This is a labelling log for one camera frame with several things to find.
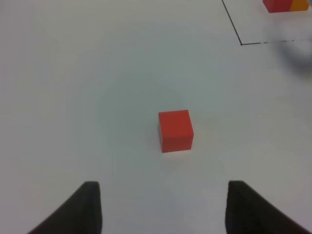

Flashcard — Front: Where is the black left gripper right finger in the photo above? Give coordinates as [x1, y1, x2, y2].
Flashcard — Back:
[225, 181, 311, 234]

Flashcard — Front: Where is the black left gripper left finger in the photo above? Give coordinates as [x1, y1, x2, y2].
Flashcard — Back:
[30, 181, 103, 234]

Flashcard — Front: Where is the red template block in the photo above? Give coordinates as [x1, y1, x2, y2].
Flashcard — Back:
[262, 0, 293, 13]

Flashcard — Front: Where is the orange template block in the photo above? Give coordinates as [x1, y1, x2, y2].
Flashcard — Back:
[289, 0, 310, 12]

